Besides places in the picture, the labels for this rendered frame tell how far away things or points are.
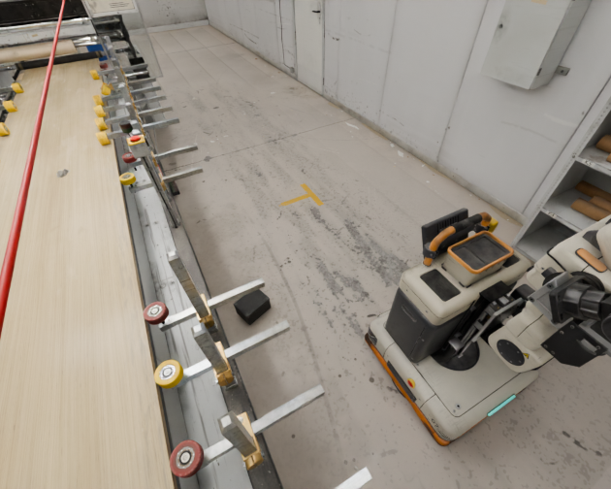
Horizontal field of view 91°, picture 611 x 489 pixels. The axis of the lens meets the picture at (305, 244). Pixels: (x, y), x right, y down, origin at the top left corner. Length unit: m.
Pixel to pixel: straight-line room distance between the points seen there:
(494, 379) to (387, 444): 0.63
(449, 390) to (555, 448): 0.65
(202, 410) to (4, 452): 0.53
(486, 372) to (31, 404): 1.84
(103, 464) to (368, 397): 1.31
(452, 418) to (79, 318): 1.61
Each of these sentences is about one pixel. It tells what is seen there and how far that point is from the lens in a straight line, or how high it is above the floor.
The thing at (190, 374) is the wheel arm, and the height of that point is 0.84.
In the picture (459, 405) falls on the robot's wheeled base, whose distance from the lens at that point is 1.75.
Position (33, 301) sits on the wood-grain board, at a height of 0.90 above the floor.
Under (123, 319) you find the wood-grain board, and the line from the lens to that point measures 1.28.
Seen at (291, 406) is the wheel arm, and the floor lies 0.82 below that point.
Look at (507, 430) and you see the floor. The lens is 2.13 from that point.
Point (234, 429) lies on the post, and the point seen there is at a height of 1.10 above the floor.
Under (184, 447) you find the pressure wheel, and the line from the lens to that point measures 1.01.
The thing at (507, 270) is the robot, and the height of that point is 0.81.
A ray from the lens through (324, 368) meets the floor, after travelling 1.97.
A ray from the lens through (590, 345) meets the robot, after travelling 1.18.
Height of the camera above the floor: 1.84
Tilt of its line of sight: 47 degrees down
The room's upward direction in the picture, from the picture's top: 3 degrees counter-clockwise
